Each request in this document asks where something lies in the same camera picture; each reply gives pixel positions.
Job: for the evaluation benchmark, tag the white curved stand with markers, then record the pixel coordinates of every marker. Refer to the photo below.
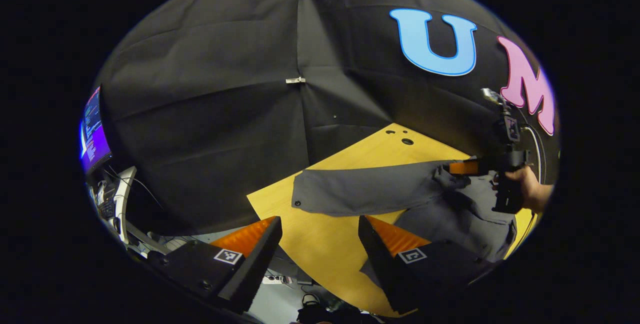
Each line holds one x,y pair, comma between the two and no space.
122,199

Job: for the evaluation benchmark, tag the grey collared shirt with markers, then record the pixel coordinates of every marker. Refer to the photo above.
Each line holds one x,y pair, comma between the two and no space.
370,189

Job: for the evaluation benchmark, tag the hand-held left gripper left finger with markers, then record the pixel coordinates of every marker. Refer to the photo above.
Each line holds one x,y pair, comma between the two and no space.
257,259

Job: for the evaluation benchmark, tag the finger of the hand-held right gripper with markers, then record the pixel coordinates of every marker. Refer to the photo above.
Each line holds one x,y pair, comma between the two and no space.
464,167

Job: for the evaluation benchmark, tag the white cloth clip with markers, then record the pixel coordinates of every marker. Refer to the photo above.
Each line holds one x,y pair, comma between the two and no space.
295,80

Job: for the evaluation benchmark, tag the black backdrop cloth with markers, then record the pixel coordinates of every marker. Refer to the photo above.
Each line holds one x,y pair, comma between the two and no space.
200,114

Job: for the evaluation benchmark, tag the white power strip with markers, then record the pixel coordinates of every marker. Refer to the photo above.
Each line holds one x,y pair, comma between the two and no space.
276,279

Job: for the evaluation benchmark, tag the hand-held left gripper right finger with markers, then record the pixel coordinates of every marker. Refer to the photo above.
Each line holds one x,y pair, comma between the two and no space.
377,259

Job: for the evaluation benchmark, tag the computer monitor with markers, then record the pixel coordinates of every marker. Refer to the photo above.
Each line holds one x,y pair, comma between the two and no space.
95,139

